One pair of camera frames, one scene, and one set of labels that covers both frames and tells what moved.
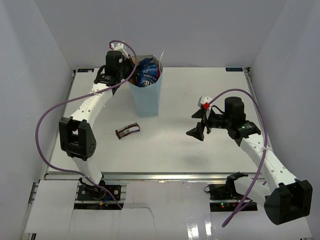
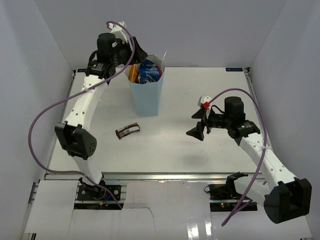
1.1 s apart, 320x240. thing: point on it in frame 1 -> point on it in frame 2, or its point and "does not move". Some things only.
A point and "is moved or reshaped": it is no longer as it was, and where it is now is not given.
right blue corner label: x=234 y=69 does not move
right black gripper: x=197 y=132 does not move
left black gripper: x=128 y=60 -> x=140 y=54
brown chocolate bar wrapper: x=132 y=128 does not move
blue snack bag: x=147 y=72 is moved or reshaped
